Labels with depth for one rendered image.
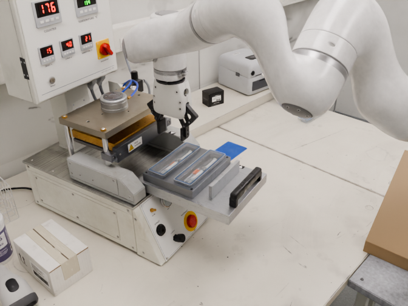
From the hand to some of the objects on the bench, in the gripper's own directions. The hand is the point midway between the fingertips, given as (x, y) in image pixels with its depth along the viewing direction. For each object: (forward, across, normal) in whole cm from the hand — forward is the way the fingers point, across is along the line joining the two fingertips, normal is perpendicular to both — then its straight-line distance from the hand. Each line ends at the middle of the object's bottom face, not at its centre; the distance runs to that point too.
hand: (172, 130), depth 115 cm
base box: (+34, -20, +2) cm, 40 cm away
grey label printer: (+30, -30, +106) cm, 114 cm away
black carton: (+30, -34, +78) cm, 90 cm away
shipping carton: (+34, -19, -32) cm, 51 cm away
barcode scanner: (+34, -22, -45) cm, 61 cm away
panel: (+33, +7, 0) cm, 34 cm away
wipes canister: (+34, -36, -38) cm, 63 cm away
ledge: (+34, -36, +77) cm, 92 cm away
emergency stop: (+32, +6, 0) cm, 32 cm away
